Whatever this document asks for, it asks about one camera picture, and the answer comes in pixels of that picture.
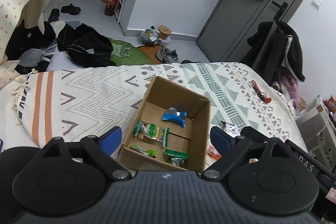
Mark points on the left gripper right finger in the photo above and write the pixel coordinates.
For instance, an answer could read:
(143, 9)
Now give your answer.
(221, 140)

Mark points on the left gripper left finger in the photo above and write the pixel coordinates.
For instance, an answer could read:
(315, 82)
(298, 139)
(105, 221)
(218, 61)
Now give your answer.
(110, 141)

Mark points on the green-wrapped biscuit packet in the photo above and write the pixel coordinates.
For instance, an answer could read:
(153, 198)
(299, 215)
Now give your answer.
(151, 133)

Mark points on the green snack packet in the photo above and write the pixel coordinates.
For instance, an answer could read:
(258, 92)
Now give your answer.
(175, 158)

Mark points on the orange pink snack packet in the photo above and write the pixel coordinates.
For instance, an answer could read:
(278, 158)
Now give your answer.
(213, 153)

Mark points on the silver black-label snack packet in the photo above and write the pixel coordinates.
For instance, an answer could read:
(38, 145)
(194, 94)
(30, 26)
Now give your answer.
(229, 127)

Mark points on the small green candy packet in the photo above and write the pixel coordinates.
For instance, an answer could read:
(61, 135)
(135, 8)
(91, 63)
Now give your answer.
(149, 153)

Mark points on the brown cardboard box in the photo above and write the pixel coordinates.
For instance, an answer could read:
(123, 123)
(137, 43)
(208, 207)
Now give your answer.
(160, 95)

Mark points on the patterned white green bedspread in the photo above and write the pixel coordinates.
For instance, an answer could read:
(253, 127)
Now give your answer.
(74, 103)

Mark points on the green frog rug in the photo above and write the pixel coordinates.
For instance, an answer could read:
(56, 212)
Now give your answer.
(125, 53)

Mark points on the black clothes pile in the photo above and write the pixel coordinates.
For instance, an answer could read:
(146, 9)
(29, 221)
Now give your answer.
(85, 46)

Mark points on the grey door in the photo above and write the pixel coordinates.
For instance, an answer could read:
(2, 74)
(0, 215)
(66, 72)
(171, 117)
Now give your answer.
(224, 36)

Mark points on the grey sneaker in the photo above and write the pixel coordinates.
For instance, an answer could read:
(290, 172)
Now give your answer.
(167, 56)

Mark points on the dark jacket on chair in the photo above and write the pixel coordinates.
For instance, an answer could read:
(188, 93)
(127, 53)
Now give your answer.
(274, 44)

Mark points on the brown round basket lid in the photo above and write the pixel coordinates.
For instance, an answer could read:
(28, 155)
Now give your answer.
(163, 32)

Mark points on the black shoe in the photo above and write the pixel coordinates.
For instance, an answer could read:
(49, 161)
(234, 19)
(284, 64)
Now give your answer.
(71, 9)

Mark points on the brown soda bottle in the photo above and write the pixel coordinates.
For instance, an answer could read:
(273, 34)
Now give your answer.
(110, 7)

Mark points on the red keychain with keys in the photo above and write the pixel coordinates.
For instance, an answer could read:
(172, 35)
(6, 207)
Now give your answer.
(261, 96)

